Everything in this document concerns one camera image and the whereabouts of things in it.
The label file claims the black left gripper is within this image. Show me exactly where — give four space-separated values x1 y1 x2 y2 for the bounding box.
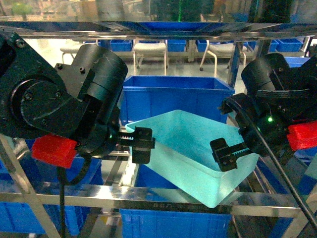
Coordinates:
79 106 156 164

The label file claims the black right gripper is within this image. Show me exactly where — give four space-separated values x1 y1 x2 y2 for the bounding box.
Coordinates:
210 107 293 172

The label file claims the teal plastic bin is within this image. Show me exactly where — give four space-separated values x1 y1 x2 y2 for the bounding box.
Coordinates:
125 110 259 208

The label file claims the blue bin on shelf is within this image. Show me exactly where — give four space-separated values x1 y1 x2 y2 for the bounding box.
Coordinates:
120 75 235 125

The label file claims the blue bin lower shelf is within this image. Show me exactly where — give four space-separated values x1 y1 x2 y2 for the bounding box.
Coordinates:
120 209 232 238

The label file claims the steel rack front beam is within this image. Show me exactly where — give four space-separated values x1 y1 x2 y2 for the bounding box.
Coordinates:
0 184 317 219

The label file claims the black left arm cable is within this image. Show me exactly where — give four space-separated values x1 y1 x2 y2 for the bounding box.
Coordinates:
56 156 92 238

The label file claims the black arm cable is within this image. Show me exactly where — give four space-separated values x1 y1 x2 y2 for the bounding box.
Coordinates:
56 156 92 238
217 98 317 230

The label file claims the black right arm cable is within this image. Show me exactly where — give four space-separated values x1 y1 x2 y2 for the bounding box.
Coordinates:
217 98 317 230

